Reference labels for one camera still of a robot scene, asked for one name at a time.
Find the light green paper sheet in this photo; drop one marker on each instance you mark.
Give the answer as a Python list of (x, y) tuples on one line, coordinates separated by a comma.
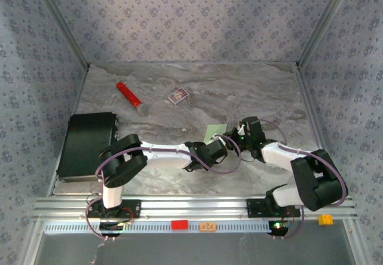
[(215, 129)]

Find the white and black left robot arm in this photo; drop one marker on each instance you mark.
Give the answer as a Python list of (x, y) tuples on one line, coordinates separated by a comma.
[(167, 157)]

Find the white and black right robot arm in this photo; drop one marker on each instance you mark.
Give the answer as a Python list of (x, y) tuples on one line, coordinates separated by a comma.
[(278, 154)]

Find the small purple card box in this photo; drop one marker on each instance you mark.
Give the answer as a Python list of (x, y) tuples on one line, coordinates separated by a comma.
[(178, 94)]

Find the orange tag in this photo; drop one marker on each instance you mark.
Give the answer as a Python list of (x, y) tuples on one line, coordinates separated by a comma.
[(208, 227)]

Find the red block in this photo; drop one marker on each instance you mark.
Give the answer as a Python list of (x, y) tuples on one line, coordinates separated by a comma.
[(179, 225)]

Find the red tube with grey cap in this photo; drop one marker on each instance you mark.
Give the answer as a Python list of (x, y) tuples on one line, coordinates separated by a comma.
[(128, 94)]

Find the yellow toy brick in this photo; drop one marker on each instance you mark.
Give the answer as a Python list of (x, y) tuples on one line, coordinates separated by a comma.
[(325, 219)]

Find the black case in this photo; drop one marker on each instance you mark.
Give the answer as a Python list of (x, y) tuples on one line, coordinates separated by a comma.
[(83, 145)]

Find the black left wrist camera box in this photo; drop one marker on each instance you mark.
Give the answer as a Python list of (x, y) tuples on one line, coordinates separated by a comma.
[(217, 151)]

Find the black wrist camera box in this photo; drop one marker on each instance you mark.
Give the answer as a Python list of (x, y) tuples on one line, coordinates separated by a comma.
[(217, 151), (252, 129)]

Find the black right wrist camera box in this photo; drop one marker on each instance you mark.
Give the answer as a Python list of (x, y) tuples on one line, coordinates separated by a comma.
[(252, 129)]

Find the aluminium mounting rail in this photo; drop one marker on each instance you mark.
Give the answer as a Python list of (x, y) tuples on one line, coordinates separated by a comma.
[(194, 208)]

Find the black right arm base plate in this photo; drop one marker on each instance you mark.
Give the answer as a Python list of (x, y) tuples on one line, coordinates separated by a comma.
[(254, 208)]

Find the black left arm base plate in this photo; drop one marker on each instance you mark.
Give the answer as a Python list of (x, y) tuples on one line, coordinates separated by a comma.
[(133, 209)]

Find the aluminium frame post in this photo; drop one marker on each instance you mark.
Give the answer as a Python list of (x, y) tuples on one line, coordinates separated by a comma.
[(323, 22)]

